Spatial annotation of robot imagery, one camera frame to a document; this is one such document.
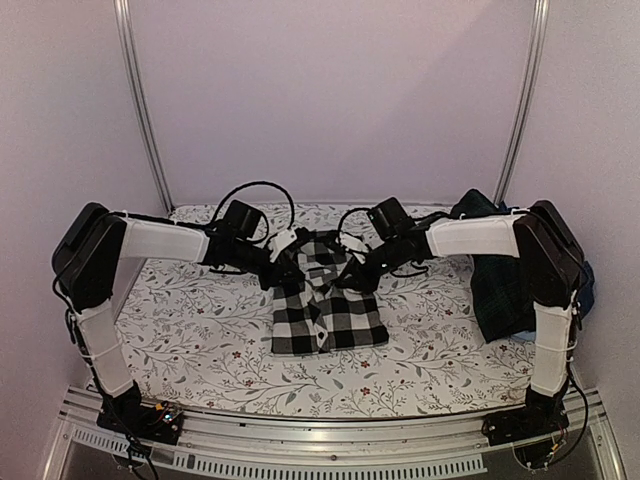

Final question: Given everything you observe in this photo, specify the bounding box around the right aluminium frame post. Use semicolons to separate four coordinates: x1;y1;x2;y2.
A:
493;0;550;204

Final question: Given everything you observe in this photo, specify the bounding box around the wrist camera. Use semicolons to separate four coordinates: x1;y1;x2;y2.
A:
338;232;371;264
267;228;308;263

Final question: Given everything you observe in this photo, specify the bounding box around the left aluminium frame post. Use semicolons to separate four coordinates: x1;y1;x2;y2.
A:
113;0;175;213

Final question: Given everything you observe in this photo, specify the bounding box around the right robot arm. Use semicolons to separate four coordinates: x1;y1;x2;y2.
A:
336;197;586;436

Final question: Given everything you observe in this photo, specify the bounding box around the floral patterned table mat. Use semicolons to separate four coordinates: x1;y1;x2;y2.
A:
115;256;567;418

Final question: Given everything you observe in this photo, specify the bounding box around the front aluminium rail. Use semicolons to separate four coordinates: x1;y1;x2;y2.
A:
43;387;632;479

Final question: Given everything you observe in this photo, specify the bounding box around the light blue garment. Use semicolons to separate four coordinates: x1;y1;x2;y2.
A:
510;331;536;343

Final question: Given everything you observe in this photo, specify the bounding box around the black white checkered shirt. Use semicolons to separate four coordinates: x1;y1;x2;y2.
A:
271;230;389;356

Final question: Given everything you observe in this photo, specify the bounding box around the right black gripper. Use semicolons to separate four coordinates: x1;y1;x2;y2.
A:
335;237;405;295

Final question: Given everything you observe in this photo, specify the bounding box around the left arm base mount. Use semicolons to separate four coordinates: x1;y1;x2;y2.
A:
97;400;184;445

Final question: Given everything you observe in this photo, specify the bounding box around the dark green plaid garment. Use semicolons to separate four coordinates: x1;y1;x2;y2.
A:
449;188;539;344

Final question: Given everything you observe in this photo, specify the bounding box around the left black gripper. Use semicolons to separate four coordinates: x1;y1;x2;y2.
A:
233;239;306;292

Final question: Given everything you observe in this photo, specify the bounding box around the aluminium frame post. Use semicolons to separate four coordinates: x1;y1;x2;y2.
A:
493;0;550;204
113;0;175;213

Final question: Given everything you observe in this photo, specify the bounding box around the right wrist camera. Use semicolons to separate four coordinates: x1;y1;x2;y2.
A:
338;232;371;264

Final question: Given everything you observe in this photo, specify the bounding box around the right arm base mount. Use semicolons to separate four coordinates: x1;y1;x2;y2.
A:
481;405;569;446

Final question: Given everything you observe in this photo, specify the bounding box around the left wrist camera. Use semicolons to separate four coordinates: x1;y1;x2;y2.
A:
267;228;308;263

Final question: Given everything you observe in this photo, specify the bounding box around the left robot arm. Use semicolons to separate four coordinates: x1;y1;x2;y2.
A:
51;201;304;434

